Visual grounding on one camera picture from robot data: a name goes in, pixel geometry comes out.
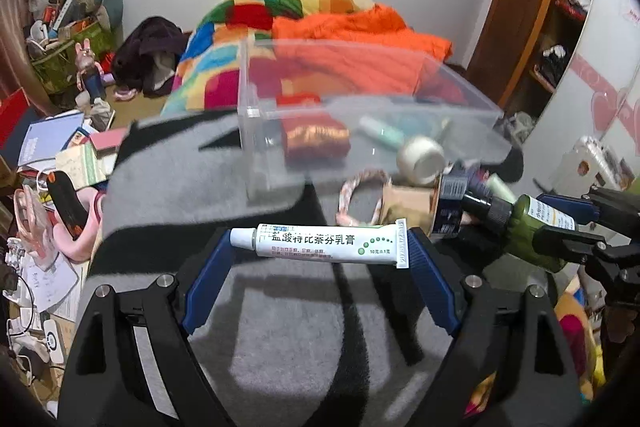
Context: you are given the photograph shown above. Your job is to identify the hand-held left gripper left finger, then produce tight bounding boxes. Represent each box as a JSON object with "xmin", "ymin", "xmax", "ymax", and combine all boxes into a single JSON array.
[{"xmin": 56, "ymin": 228, "xmax": 236, "ymax": 427}]

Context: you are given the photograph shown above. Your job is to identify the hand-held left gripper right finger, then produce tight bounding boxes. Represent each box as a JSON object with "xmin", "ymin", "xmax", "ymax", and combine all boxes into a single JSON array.
[{"xmin": 407, "ymin": 227, "xmax": 588, "ymax": 427}]

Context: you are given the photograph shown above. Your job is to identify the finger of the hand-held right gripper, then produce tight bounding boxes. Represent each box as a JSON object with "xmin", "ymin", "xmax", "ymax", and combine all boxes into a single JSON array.
[
  {"xmin": 532, "ymin": 227, "xmax": 640, "ymax": 308},
  {"xmin": 537, "ymin": 184, "xmax": 640, "ymax": 238}
]

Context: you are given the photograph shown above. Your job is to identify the green bottle black cap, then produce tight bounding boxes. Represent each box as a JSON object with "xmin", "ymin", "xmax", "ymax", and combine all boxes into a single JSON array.
[{"xmin": 462, "ymin": 189, "xmax": 577, "ymax": 274}]

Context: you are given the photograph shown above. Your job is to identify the small mint green bottle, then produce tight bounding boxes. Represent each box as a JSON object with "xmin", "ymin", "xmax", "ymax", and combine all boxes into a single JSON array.
[{"xmin": 487, "ymin": 173, "xmax": 519, "ymax": 204}]

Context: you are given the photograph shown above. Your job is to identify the brown paper card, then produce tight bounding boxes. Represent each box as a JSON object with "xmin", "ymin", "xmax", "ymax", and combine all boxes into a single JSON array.
[{"xmin": 382, "ymin": 184, "xmax": 441, "ymax": 228}]

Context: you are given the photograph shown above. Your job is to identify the white ointment tube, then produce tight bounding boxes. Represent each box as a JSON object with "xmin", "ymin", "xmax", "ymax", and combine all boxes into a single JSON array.
[{"xmin": 229, "ymin": 219, "xmax": 411, "ymax": 269}]

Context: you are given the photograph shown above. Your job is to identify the white tape roll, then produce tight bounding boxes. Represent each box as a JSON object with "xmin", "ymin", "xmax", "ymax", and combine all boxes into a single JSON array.
[{"xmin": 397, "ymin": 134, "xmax": 446, "ymax": 188}]

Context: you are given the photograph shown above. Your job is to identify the clear plastic storage box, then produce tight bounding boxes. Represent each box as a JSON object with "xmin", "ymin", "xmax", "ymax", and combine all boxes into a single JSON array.
[{"xmin": 237, "ymin": 38, "xmax": 506, "ymax": 205}]

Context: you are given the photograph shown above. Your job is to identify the white patterned bag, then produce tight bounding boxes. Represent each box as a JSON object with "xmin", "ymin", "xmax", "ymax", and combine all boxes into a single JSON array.
[{"xmin": 555, "ymin": 136, "xmax": 636, "ymax": 198}]

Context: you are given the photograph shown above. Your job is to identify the grey black blanket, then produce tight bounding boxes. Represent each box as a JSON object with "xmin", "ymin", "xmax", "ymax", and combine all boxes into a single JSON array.
[{"xmin": 85, "ymin": 109, "xmax": 556, "ymax": 427}]

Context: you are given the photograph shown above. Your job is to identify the dark blue box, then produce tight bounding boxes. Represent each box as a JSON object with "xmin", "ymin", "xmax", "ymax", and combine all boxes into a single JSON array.
[{"xmin": 431, "ymin": 174, "xmax": 472, "ymax": 236}]

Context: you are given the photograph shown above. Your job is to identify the pink slipper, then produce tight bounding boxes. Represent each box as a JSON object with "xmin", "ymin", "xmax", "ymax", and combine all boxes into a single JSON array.
[{"xmin": 15, "ymin": 187, "xmax": 108, "ymax": 264}]

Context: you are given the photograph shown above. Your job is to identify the black orange insole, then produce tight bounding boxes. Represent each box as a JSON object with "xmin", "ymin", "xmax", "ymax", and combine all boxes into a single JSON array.
[{"xmin": 47, "ymin": 171, "xmax": 96, "ymax": 241}]

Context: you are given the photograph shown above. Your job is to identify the loose white papers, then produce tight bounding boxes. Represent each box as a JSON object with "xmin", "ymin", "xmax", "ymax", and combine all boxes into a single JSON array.
[{"xmin": 10, "ymin": 252, "xmax": 88, "ymax": 324}]

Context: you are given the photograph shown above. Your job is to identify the white wardrobe door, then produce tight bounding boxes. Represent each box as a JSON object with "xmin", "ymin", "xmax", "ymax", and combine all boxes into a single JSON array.
[{"xmin": 525, "ymin": 0, "xmax": 640, "ymax": 188}]

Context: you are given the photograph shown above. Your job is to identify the white teal tube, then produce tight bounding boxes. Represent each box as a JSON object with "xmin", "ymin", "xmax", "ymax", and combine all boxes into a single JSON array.
[{"xmin": 359, "ymin": 114, "xmax": 407, "ymax": 148}]

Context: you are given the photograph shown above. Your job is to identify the white power strip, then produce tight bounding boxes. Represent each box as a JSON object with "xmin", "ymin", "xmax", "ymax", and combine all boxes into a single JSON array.
[{"xmin": 7, "ymin": 307, "xmax": 66, "ymax": 364}]

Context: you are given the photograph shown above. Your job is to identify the green printed book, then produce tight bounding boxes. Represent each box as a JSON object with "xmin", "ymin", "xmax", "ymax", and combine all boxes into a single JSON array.
[{"xmin": 55, "ymin": 142, "xmax": 118, "ymax": 188}]

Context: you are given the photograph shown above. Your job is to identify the red gold packet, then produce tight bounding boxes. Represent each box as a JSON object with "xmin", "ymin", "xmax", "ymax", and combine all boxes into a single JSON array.
[{"xmin": 281, "ymin": 93, "xmax": 352, "ymax": 164}]

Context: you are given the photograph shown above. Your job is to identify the wardrobe shelf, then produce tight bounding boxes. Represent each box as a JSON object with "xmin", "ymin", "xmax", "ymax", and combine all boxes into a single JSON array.
[{"xmin": 530, "ymin": 0, "xmax": 601, "ymax": 94}]

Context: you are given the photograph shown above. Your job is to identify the blue notebook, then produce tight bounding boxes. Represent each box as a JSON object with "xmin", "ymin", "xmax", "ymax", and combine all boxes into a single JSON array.
[{"xmin": 17, "ymin": 111, "xmax": 86, "ymax": 168}]

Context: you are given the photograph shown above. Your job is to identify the dark purple clothing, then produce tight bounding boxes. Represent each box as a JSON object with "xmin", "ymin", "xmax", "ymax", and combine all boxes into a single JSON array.
[{"xmin": 111, "ymin": 17, "xmax": 193, "ymax": 98}]

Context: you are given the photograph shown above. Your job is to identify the pink bunny figure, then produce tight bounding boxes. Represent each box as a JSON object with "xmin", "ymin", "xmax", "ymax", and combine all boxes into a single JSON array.
[{"xmin": 75, "ymin": 39, "xmax": 108, "ymax": 104}]

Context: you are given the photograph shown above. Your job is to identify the red box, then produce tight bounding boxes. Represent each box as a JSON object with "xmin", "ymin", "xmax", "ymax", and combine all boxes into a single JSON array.
[{"xmin": 0, "ymin": 88, "xmax": 43, "ymax": 148}]

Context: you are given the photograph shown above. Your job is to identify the orange puffer jacket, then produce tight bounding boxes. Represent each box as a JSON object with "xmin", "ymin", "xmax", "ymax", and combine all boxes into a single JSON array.
[{"xmin": 272, "ymin": 4, "xmax": 453, "ymax": 104}]

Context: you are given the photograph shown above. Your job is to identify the green storage box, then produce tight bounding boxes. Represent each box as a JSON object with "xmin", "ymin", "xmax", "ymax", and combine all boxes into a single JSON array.
[{"xmin": 32, "ymin": 22, "xmax": 118, "ymax": 95}]

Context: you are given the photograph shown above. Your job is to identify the colourful patchwork blanket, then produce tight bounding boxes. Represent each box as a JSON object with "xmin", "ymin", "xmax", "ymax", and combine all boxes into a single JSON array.
[{"xmin": 162, "ymin": 0, "xmax": 608, "ymax": 418}]

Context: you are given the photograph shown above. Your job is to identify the pink white braided hair tie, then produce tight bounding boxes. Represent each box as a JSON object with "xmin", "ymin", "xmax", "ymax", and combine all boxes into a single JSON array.
[{"xmin": 337, "ymin": 168, "xmax": 393, "ymax": 228}]

